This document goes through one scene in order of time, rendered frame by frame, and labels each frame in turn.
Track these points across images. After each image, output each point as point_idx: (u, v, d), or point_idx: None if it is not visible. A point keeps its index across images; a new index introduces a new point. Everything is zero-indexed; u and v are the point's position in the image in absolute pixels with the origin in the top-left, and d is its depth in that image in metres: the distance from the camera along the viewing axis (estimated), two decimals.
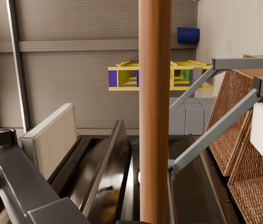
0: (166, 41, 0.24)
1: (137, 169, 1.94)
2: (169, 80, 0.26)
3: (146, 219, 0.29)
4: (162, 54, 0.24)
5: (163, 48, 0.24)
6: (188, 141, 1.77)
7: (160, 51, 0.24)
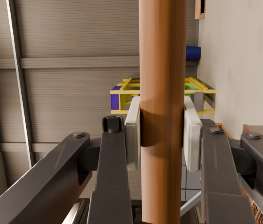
0: (179, 44, 0.16)
1: None
2: (183, 101, 0.18)
3: None
4: (173, 65, 0.17)
5: (176, 55, 0.16)
6: (190, 211, 1.83)
7: (171, 61, 0.16)
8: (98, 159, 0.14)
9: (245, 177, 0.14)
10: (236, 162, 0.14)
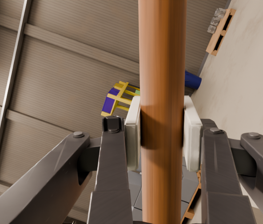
0: (179, 45, 0.16)
1: None
2: (183, 101, 0.18)
3: None
4: (173, 65, 0.17)
5: (175, 56, 0.16)
6: None
7: (171, 61, 0.16)
8: (98, 159, 0.14)
9: (245, 177, 0.14)
10: (236, 162, 0.14)
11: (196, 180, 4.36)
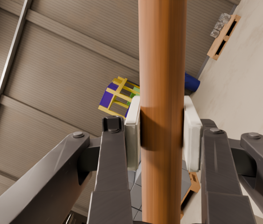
0: (179, 45, 0.16)
1: None
2: (183, 101, 0.18)
3: None
4: (173, 65, 0.16)
5: (175, 56, 0.16)
6: None
7: (171, 61, 0.16)
8: (98, 159, 0.14)
9: (245, 177, 0.14)
10: (236, 162, 0.14)
11: (189, 181, 4.39)
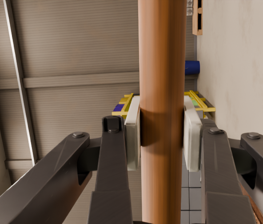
0: (179, 49, 0.16)
1: None
2: (183, 104, 0.18)
3: None
4: (173, 69, 0.17)
5: (175, 60, 0.16)
6: None
7: (170, 65, 0.16)
8: (98, 159, 0.14)
9: (245, 177, 0.14)
10: (236, 162, 0.14)
11: None
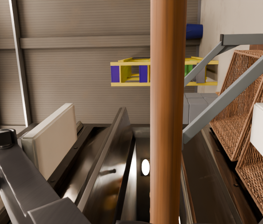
0: (180, 61, 0.22)
1: (140, 158, 1.89)
2: (182, 102, 0.24)
3: None
4: (176, 75, 0.23)
5: (177, 69, 0.22)
6: None
7: (174, 72, 0.22)
8: None
9: None
10: None
11: None
